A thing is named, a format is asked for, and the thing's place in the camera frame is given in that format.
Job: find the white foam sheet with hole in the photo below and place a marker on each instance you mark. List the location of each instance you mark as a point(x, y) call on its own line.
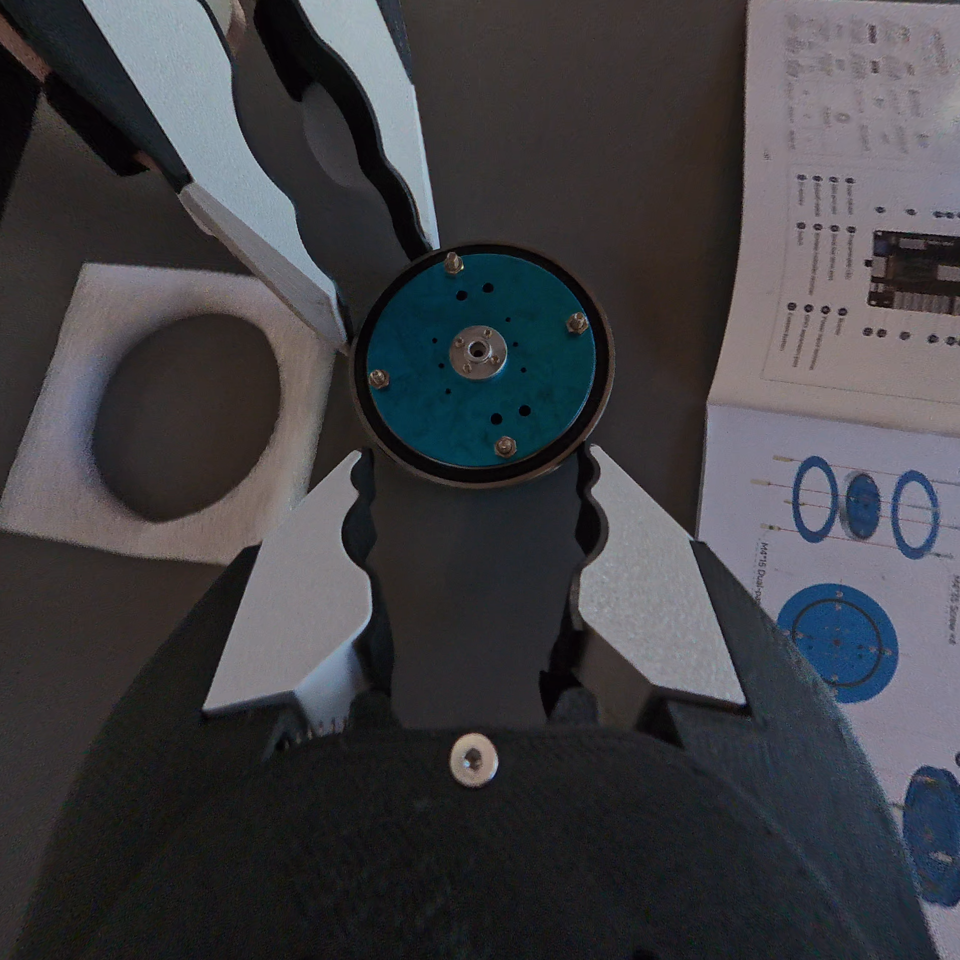
point(52, 480)

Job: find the white instruction booklet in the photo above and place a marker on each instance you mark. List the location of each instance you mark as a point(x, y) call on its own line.
point(825, 420)

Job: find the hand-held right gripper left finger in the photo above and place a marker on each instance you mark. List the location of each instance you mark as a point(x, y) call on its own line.
point(300, 600)

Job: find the brass standoff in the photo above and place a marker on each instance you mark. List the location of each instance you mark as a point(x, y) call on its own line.
point(379, 379)
point(506, 446)
point(452, 262)
point(577, 324)

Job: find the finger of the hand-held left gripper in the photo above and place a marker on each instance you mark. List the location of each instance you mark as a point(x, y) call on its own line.
point(195, 112)
point(382, 97)

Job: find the teal round metal disc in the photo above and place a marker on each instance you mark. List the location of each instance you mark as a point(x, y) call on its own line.
point(420, 405)

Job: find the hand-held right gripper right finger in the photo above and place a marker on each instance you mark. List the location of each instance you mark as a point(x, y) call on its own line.
point(652, 600)

